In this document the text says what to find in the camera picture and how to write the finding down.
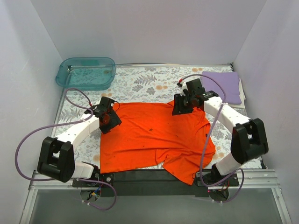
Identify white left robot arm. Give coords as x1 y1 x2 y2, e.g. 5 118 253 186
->
37 97 121 187

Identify purple folded t-shirt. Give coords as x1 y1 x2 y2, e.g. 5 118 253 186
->
201 71 242 105

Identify white folded t-shirt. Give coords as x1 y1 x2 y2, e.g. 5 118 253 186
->
229 79 246 109

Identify teal plastic bin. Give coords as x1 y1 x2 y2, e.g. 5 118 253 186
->
56 57 116 91

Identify orange t-shirt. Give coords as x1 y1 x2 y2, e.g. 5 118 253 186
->
100 101 216 185

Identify floral table mat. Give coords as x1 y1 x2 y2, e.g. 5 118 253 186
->
43 65 267 170

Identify aluminium table frame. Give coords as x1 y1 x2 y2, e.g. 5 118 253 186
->
21 169 291 224

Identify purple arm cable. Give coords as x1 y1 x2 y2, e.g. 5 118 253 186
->
177 74 245 204
14 87 117 211

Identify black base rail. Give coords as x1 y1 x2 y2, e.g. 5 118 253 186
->
72 169 240 198

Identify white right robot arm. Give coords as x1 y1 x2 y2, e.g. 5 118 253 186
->
172 78 269 187

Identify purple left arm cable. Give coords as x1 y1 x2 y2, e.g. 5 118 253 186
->
14 87 117 211

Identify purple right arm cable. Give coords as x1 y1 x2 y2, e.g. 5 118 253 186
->
177 74 245 204

